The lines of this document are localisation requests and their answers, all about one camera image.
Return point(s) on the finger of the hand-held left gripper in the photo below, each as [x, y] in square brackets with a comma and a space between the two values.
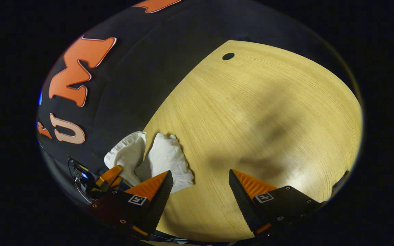
[109, 174]
[116, 182]

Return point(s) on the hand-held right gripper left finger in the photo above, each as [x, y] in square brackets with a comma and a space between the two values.
[161, 201]

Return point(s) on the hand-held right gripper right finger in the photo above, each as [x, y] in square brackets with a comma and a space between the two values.
[243, 205]

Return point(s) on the white jeans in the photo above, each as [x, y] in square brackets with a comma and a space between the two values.
[166, 157]

